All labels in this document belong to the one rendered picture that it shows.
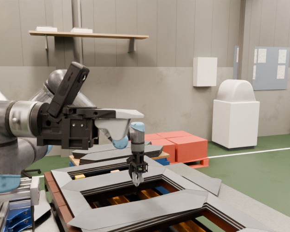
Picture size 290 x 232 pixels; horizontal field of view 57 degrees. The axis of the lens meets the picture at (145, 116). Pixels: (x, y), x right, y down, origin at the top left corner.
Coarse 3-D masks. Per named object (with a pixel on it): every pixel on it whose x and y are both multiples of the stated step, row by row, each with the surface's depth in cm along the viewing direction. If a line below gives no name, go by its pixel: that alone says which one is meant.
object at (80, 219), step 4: (84, 212) 131; (76, 216) 128; (80, 216) 128; (84, 216) 128; (76, 220) 124; (80, 220) 124; (84, 220) 124; (76, 224) 121; (80, 224) 121; (84, 224) 121; (84, 228) 118; (88, 228) 118
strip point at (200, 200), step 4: (184, 192) 153; (188, 196) 148; (192, 196) 148; (196, 196) 148; (200, 196) 148; (204, 196) 148; (196, 200) 144; (200, 200) 144; (204, 200) 144; (200, 204) 139
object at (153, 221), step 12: (96, 168) 193; (108, 168) 197; (144, 180) 174; (168, 180) 173; (60, 192) 159; (84, 192) 155; (96, 192) 158; (180, 192) 153; (192, 192) 153; (204, 192) 153; (204, 204) 141; (72, 216) 133; (168, 216) 130; (180, 216) 133; (228, 216) 128; (108, 228) 118; (120, 228) 119; (132, 228) 121; (144, 228) 123; (240, 228) 121
